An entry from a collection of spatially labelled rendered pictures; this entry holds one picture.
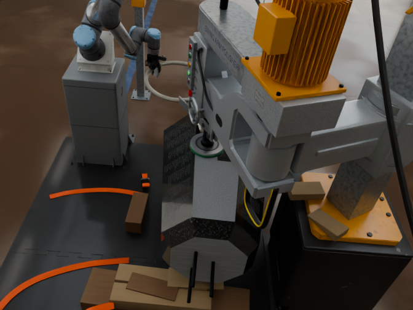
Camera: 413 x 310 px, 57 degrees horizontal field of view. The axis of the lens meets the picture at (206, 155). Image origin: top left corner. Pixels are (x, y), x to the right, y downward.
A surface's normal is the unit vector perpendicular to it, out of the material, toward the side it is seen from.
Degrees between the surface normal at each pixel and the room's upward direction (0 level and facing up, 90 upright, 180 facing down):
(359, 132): 90
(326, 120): 90
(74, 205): 0
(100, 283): 0
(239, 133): 90
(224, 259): 90
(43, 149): 0
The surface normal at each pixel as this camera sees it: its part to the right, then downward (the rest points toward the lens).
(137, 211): 0.09, -0.75
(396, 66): -0.87, 0.25
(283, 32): 0.34, 0.65
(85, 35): 0.04, 0.04
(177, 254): -0.07, 0.65
